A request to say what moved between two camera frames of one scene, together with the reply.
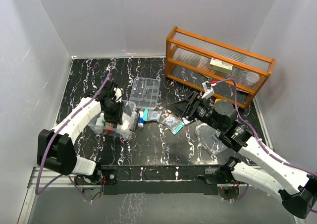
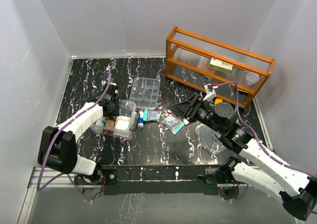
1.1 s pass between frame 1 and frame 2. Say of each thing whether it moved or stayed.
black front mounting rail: stayed
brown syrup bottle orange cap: moved
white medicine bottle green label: stayed
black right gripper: stayed
